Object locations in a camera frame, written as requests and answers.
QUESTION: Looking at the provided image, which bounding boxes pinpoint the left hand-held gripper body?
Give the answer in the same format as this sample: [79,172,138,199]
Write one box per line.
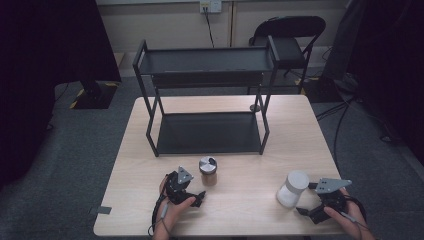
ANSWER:
[164,165,198,205]

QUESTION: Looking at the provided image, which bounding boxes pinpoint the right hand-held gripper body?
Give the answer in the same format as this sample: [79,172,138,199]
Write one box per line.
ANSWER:
[308,177,353,225]

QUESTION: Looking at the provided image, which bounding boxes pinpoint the white powder jar grey lid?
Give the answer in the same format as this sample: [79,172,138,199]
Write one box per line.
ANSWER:
[275,170,311,209]

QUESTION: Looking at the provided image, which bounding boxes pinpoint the spice jar with metal lid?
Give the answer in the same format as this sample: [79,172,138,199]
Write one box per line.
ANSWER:
[198,156,219,187]

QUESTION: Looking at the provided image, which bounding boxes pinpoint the black two-tier metal shelf rack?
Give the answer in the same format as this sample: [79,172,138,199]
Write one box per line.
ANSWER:
[132,35,280,158]

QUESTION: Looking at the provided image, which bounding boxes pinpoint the person's left hand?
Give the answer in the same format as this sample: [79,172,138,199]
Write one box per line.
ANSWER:
[158,175,197,235]

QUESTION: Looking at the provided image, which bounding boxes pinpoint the person's right hand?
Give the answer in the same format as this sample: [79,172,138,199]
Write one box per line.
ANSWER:
[323,187,368,234]

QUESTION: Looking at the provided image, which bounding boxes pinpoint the black stand base striped tape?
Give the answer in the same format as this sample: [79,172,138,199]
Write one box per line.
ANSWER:
[68,79,121,111]

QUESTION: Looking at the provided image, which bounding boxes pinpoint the black curtain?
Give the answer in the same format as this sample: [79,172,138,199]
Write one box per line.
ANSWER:
[0,0,122,192]
[321,0,424,166]

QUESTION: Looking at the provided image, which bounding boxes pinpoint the black folding chair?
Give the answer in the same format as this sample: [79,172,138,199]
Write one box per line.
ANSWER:
[248,15,327,96]

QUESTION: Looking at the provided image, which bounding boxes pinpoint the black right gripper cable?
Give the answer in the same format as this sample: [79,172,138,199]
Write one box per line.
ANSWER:
[339,195,372,232]

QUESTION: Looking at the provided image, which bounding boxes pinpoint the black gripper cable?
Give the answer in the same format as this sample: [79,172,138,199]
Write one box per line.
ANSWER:
[339,195,372,232]
[147,194,172,238]

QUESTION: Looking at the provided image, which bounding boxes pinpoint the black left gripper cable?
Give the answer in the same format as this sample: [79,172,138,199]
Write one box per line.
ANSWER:
[147,194,172,238]

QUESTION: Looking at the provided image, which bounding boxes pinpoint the black floor cables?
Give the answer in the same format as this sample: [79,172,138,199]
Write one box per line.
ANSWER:
[314,94,393,169]

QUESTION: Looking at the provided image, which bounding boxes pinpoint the black wall socket cable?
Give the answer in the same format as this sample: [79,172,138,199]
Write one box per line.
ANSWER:
[203,7,216,49]

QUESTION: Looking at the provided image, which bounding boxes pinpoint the white wall socket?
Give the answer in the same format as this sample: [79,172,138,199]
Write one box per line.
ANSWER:
[199,0,223,15]

